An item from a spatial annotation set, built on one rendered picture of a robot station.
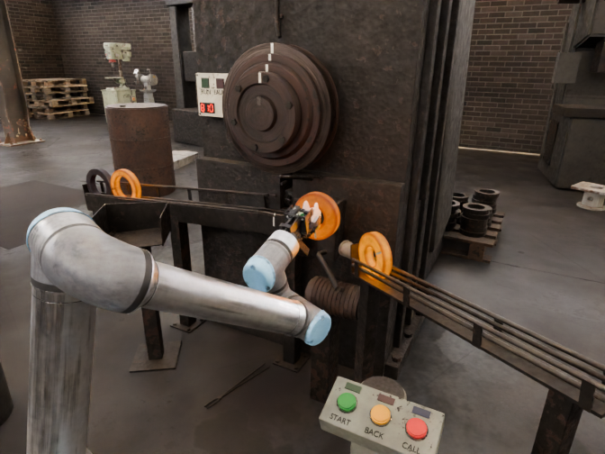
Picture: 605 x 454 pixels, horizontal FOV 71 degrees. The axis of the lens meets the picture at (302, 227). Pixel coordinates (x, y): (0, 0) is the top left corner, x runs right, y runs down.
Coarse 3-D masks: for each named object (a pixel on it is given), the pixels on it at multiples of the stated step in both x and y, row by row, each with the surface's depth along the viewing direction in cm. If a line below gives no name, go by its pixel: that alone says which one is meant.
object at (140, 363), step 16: (112, 208) 180; (128, 208) 181; (144, 208) 182; (160, 208) 183; (96, 224) 168; (112, 224) 183; (128, 224) 183; (144, 224) 184; (160, 224) 165; (128, 240) 175; (144, 240) 173; (160, 240) 172; (144, 320) 187; (160, 336) 194; (144, 352) 199; (160, 352) 194; (176, 352) 199; (144, 368) 188; (160, 368) 189
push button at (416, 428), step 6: (414, 420) 86; (420, 420) 85; (408, 426) 85; (414, 426) 85; (420, 426) 84; (426, 426) 85; (408, 432) 84; (414, 432) 84; (420, 432) 83; (426, 432) 84; (414, 438) 84; (420, 438) 83
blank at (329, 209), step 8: (312, 192) 135; (320, 192) 135; (304, 200) 135; (312, 200) 134; (320, 200) 133; (328, 200) 132; (320, 208) 134; (328, 208) 132; (336, 208) 132; (328, 216) 133; (336, 216) 132; (328, 224) 134; (336, 224) 133; (320, 232) 136; (328, 232) 135
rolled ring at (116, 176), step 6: (114, 174) 213; (120, 174) 211; (126, 174) 209; (132, 174) 210; (114, 180) 214; (132, 180) 208; (138, 180) 210; (114, 186) 216; (120, 186) 219; (132, 186) 209; (138, 186) 210; (114, 192) 217; (120, 192) 218; (132, 192) 211; (138, 192) 210
